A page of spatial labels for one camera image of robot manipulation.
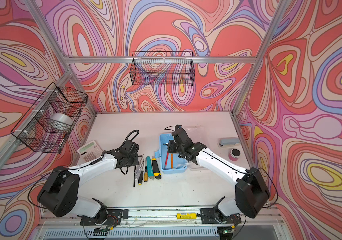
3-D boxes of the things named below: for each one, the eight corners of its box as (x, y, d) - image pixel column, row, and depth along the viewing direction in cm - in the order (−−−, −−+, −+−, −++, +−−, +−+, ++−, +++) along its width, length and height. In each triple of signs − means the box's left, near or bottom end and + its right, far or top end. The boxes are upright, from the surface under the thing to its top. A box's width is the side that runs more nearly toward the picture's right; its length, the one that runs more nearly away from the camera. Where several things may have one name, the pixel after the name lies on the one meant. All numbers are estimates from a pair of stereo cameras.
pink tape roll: (229, 161, 95) (232, 156, 91) (227, 152, 99) (230, 148, 95) (238, 161, 95) (242, 156, 91) (236, 152, 99) (239, 148, 95)
